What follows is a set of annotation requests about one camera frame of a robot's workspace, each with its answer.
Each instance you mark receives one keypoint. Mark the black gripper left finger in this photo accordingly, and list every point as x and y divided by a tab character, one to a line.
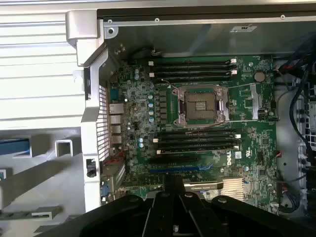
111	217

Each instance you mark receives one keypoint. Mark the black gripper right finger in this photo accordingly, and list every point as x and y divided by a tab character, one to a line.
237	217

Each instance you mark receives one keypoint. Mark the silver finned heatsink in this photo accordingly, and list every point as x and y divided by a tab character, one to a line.
233	186

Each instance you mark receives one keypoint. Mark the blue expansion slot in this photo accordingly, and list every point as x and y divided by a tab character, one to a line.
177	169

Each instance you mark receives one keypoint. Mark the black RAM slot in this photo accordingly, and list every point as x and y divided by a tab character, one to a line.
197	138
197	144
192	79
192	67
197	150
192	62
209	132
192	73

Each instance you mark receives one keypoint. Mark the black expansion slot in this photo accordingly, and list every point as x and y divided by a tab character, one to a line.
172	159

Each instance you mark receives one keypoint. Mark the green Dell motherboard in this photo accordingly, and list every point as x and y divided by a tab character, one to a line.
247	128

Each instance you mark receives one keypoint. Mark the metal CPU socket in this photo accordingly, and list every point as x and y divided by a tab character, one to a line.
197	103

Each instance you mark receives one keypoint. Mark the round coin cell battery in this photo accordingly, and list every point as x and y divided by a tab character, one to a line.
259	76

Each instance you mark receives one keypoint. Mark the white label sticker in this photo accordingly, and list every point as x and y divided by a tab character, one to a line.
243	28

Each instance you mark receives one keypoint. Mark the open black PC case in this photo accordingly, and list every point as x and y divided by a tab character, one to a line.
172	37

